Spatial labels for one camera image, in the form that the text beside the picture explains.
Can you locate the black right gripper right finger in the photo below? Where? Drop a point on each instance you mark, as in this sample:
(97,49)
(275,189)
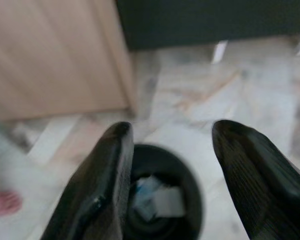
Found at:
(262,185)

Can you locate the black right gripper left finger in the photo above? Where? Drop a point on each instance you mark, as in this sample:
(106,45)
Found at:
(100,180)

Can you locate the white crumpled paper trash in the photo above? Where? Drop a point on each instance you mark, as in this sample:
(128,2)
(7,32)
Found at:
(162,200)

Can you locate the black round rubbish bin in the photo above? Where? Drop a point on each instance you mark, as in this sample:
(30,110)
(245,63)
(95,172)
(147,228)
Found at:
(191,190)

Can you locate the light wood cabinet panel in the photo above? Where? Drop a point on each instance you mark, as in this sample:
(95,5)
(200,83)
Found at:
(52,57)

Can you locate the dark furniture on silver legs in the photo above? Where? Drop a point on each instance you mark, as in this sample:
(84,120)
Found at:
(202,20)

